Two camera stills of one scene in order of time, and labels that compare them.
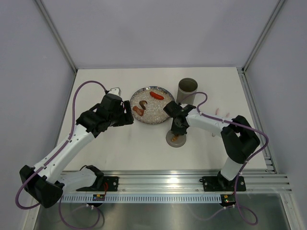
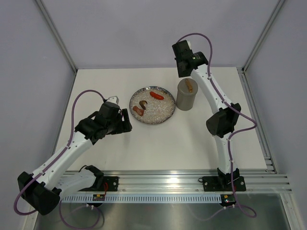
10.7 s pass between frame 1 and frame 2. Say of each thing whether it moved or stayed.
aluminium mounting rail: stayed
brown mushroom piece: stayed
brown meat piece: stayed
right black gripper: moved
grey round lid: moved
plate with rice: stayed
